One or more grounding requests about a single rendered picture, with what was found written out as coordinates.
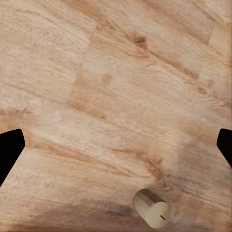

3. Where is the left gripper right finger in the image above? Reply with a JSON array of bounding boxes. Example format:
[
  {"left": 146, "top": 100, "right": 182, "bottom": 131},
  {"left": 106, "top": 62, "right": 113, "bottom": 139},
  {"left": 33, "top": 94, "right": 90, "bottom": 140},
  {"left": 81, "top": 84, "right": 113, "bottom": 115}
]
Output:
[{"left": 217, "top": 128, "right": 232, "bottom": 167}]

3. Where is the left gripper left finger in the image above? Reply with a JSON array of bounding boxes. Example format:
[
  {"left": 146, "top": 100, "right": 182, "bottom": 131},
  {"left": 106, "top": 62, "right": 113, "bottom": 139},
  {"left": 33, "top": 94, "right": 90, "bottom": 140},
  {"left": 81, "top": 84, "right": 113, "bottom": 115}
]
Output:
[{"left": 0, "top": 128, "right": 25, "bottom": 187}]

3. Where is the pillar candle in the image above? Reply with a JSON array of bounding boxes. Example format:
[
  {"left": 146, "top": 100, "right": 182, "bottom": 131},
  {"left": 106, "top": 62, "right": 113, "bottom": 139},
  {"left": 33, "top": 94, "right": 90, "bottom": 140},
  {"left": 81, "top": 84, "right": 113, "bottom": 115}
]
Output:
[{"left": 132, "top": 189, "right": 171, "bottom": 229}]

